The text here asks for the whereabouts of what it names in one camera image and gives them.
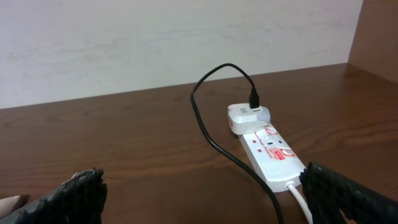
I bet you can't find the white power strip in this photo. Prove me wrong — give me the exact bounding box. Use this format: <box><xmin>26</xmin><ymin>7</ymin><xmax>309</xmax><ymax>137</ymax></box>
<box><xmin>239</xmin><ymin>124</ymin><xmax>305</xmax><ymax>193</ymax></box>

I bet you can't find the white USB wall charger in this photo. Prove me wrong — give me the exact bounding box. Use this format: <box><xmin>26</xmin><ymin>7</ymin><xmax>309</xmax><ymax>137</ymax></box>
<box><xmin>228</xmin><ymin>103</ymin><xmax>271</xmax><ymax>135</ymax></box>

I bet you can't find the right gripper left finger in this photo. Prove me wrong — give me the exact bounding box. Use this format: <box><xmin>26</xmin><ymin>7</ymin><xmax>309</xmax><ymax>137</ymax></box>
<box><xmin>1</xmin><ymin>169</ymin><xmax>108</xmax><ymax>224</ymax></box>

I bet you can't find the white power strip cord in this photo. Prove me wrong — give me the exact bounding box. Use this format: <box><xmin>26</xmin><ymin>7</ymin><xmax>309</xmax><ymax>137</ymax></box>
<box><xmin>285</xmin><ymin>182</ymin><xmax>314</xmax><ymax>224</ymax></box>

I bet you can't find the black USB charging cable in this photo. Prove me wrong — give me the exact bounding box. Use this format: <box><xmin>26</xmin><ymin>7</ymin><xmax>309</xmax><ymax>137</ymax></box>
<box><xmin>190</xmin><ymin>63</ymin><xmax>284</xmax><ymax>224</ymax></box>

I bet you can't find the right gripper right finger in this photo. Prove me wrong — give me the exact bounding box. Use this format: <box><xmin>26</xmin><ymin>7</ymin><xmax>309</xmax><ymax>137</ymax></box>
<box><xmin>299</xmin><ymin>162</ymin><xmax>397</xmax><ymax>224</ymax></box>

